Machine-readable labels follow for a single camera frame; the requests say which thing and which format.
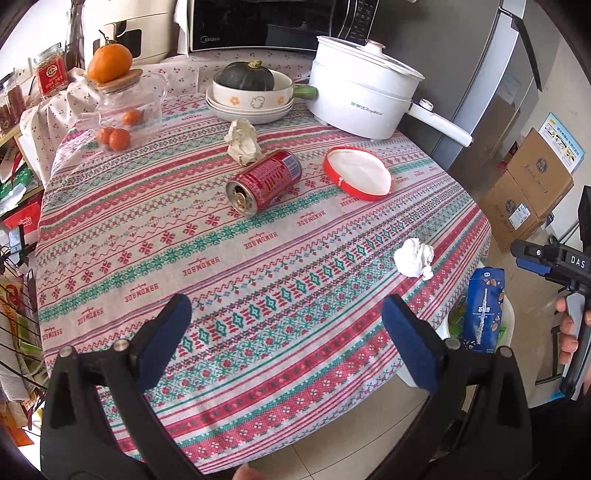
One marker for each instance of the white deep plate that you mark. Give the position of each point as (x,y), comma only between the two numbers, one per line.
(249,119)
(217,106)

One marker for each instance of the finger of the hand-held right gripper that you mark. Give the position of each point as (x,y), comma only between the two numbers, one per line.
(535,267)
(535,249)

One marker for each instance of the person's right hand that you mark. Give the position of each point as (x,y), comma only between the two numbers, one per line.
(567,337)

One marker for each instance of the black microwave oven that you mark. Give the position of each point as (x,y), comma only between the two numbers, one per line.
(277,23)

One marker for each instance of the small orange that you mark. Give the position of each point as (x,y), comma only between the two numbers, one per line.
(120,140)
(131,117)
(104,136)

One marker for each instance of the glass teapot with wooden lid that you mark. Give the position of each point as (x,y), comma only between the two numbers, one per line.
(138,97)

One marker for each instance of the blue instruction sticker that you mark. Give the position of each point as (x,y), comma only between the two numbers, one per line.
(561,141)

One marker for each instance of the red label jar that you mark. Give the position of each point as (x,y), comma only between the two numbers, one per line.
(51,71)

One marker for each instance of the grey refrigerator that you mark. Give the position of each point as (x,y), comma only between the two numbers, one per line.
(461,69)

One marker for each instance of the jar of dried chilies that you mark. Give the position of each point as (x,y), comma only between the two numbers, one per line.
(11,106)

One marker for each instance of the red cardboard box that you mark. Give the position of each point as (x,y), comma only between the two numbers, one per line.
(21,217)

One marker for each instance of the white trash bin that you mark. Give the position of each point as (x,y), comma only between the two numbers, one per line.
(509,318)

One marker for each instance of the crumpled beige paper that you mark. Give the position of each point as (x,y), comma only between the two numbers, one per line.
(242,141)

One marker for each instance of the white floral cloth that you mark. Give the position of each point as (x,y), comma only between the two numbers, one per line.
(184,74)

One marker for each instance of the patterned red green tablecloth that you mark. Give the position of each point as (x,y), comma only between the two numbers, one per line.
(231,277)

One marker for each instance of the dark green squash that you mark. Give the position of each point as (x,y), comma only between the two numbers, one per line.
(244,76)

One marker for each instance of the blue drink carton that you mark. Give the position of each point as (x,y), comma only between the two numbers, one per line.
(482,309)

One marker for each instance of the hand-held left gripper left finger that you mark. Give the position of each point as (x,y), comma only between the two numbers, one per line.
(161,344)

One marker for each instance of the large orange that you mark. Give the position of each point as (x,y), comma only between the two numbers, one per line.
(110,62)

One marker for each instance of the white air fryer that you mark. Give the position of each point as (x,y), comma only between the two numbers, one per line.
(129,27)

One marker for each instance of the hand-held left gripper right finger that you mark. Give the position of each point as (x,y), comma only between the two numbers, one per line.
(411,344)

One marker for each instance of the white tissue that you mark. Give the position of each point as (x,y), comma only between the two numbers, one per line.
(413,258)

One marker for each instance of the red drink can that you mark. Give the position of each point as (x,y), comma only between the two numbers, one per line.
(270,177)

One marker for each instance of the green packet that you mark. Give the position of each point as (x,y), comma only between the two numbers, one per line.
(16,184)

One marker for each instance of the red rimmed white lid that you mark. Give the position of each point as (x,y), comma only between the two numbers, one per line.
(358,173)

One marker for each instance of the person's left hand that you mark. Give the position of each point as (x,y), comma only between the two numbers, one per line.
(247,473)

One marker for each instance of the white electric cooking pot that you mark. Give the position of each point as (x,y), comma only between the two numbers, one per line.
(360,101)

